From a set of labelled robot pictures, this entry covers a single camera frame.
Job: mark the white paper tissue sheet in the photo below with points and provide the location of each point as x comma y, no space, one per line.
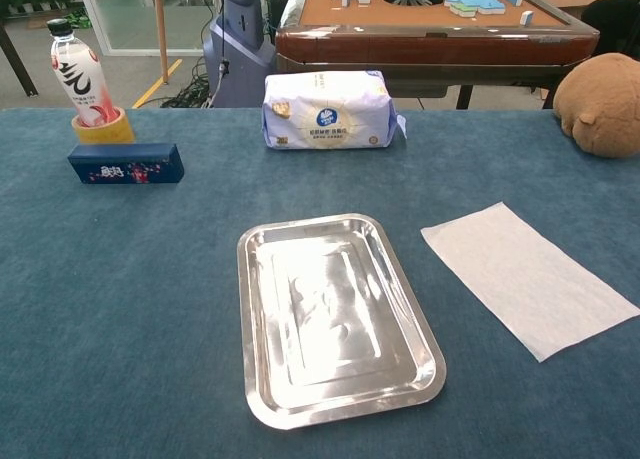
525,279

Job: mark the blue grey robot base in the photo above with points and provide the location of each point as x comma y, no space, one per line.
240,44

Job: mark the stainless steel tray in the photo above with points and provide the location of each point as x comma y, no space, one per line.
325,324

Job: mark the white tissue pack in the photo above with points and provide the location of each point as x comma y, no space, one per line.
325,106

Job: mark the dark blue printed box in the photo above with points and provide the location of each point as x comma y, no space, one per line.
125,166

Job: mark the brown mahjong table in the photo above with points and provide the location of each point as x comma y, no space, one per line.
430,46

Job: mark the yellow tape roll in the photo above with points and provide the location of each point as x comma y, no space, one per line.
107,135

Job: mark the wooden pole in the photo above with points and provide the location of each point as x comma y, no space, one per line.
161,34

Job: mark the white pink drink bottle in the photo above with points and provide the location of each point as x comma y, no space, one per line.
75,76

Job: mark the single blue mahjong tile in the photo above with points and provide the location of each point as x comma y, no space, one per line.
526,18

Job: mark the brown plush toy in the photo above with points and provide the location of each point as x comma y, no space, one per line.
605,104

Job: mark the black table leg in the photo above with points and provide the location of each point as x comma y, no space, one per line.
17,61

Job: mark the person in black clothes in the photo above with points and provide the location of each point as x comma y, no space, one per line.
615,24

